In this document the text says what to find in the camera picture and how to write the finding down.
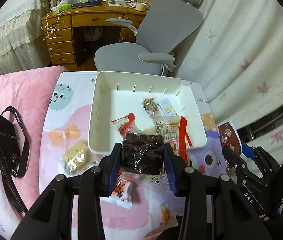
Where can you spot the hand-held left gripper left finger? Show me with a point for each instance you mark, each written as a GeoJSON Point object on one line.
{"type": "Point", "coordinates": [112, 167]}

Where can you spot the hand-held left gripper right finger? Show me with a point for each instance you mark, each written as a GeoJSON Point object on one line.
{"type": "Point", "coordinates": [170, 170]}

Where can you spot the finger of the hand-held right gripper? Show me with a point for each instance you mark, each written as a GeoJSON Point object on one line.
{"type": "Point", "coordinates": [247, 151]}
{"type": "Point", "coordinates": [234, 158]}

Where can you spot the dark red floral snack packet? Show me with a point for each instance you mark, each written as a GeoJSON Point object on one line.
{"type": "Point", "coordinates": [227, 136]}

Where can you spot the red white snack packet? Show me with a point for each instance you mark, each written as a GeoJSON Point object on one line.
{"type": "Point", "coordinates": [122, 190]}

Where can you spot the red cookies packet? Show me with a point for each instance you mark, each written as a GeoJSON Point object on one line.
{"type": "Point", "coordinates": [142, 155]}

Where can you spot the crumbly cake packet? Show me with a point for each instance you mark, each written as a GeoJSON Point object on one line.
{"type": "Point", "coordinates": [75, 157]}

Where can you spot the small yellow snack packet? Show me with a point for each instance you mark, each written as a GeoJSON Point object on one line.
{"type": "Point", "coordinates": [165, 212]}

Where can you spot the blue yellow oat bar packet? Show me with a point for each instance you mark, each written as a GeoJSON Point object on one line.
{"type": "Point", "coordinates": [166, 106]}

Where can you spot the nut bar packet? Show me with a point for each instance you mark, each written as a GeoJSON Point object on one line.
{"type": "Point", "coordinates": [150, 105]}

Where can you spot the white storage box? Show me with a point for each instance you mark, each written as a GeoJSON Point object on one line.
{"type": "Point", "coordinates": [121, 100]}

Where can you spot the cartoon printed table mat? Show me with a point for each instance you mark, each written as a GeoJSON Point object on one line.
{"type": "Point", "coordinates": [56, 152]}

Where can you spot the white floral curtain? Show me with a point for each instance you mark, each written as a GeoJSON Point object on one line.
{"type": "Point", "coordinates": [244, 42]}

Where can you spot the black handbag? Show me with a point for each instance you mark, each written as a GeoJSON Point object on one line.
{"type": "Point", "coordinates": [1, 135]}

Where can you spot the pink blanket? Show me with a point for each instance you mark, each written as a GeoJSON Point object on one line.
{"type": "Point", "coordinates": [19, 90]}

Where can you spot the waste bin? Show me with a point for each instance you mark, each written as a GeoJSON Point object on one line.
{"type": "Point", "coordinates": [92, 33]}

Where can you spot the grey office chair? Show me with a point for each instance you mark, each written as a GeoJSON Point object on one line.
{"type": "Point", "coordinates": [166, 22]}

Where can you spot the wooden desk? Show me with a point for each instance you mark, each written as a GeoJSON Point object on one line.
{"type": "Point", "coordinates": [94, 12]}

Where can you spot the yellow mug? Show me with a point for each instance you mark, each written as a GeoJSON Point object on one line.
{"type": "Point", "coordinates": [140, 6]}

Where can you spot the black desk pad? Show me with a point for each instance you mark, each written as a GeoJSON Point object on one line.
{"type": "Point", "coordinates": [89, 4]}

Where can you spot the green tissue box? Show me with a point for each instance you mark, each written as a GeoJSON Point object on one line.
{"type": "Point", "coordinates": [64, 7]}

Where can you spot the lace-covered cabinet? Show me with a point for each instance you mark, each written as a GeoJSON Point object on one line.
{"type": "Point", "coordinates": [11, 30]}

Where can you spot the clear plastic bag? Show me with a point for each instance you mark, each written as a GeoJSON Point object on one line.
{"type": "Point", "coordinates": [74, 0]}

